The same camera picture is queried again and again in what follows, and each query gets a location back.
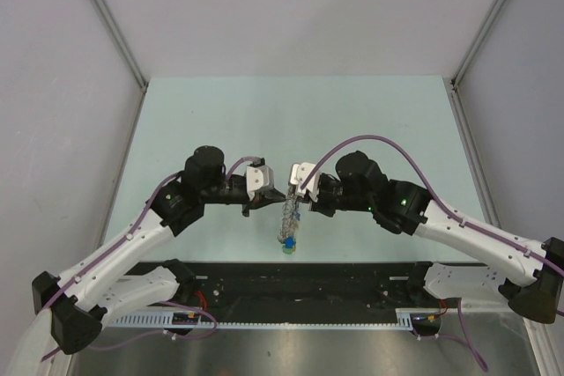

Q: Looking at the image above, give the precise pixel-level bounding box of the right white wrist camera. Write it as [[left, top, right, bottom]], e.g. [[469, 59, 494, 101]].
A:
[[288, 162, 321, 203]]

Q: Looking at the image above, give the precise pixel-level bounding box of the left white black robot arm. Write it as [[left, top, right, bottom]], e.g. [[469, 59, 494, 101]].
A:
[[32, 146, 286, 360]]

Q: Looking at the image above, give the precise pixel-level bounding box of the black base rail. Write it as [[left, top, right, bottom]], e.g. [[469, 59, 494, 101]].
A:
[[183, 261, 457, 311]]

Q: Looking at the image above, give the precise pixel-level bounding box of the aluminium frame post left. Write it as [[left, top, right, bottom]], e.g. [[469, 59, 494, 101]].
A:
[[89, 0, 148, 92]]

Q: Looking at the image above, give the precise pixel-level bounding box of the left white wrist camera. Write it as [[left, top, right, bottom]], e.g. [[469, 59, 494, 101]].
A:
[[244, 157, 274, 201]]

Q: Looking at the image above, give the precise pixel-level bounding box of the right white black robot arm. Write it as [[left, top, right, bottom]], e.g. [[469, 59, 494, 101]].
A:
[[296, 151, 563, 324]]

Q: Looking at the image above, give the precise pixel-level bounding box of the metal keyring with coloured tags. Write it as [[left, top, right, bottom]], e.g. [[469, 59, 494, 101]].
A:
[[278, 186, 301, 254]]

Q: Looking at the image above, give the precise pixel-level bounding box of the white slotted cable duct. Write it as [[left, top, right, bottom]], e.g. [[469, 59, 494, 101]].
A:
[[108, 309, 413, 331]]

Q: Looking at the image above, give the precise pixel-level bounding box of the aluminium frame post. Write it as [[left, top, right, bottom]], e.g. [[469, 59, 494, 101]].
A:
[[449, 0, 534, 86], [89, 0, 148, 92]]

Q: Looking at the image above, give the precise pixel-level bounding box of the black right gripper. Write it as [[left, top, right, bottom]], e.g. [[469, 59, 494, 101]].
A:
[[297, 173, 374, 217]]

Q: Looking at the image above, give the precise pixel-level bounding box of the aluminium frame post right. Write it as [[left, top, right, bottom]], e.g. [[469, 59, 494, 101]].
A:
[[449, 0, 534, 86]]

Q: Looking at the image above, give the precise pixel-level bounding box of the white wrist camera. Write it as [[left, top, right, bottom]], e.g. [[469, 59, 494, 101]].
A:
[[244, 157, 274, 201], [288, 162, 321, 203]]

